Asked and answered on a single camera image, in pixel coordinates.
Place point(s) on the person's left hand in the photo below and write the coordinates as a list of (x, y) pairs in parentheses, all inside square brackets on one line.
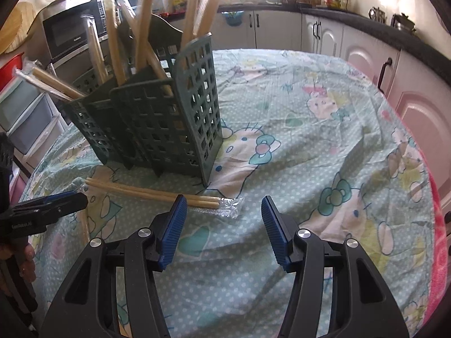
[(29, 262)]

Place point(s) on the black kitchen countertop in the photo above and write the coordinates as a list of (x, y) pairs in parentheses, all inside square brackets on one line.
[(387, 31)]

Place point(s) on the white kitchen cabinets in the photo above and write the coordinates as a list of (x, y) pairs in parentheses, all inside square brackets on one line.
[(352, 42)]

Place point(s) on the bamboo chopsticks pair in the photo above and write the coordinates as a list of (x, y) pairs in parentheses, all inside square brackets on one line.
[(141, 192)]

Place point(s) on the red plastic bucket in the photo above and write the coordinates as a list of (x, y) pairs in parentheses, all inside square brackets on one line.
[(10, 70)]

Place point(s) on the round bamboo board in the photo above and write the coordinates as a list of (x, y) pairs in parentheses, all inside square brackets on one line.
[(17, 24)]

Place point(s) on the small steel kettle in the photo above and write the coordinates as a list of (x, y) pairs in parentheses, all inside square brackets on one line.
[(377, 14)]

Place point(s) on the black microwave oven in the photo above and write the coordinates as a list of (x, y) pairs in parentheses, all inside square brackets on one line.
[(65, 31)]

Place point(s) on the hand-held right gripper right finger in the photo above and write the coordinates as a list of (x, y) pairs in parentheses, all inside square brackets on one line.
[(276, 232)]

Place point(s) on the large steel kettle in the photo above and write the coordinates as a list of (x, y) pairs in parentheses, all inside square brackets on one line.
[(403, 24)]

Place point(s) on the printed cartoon blanket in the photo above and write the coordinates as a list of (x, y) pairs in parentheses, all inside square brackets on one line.
[(299, 165)]

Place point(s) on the plastic drawer cabinet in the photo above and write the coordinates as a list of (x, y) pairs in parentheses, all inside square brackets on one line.
[(24, 112)]

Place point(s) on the green plastic utensil basket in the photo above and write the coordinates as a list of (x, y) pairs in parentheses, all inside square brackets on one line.
[(165, 112)]

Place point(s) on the blue hanging basket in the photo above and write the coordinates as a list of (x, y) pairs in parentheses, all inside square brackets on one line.
[(232, 18)]

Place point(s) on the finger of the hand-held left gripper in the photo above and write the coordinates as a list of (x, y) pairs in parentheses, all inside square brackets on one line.
[(60, 204)]

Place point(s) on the group of bamboo chopsticks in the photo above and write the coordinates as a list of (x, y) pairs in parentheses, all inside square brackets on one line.
[(114, 42)]

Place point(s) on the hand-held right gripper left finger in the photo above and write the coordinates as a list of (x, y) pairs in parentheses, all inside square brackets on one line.
[(172, 229)]

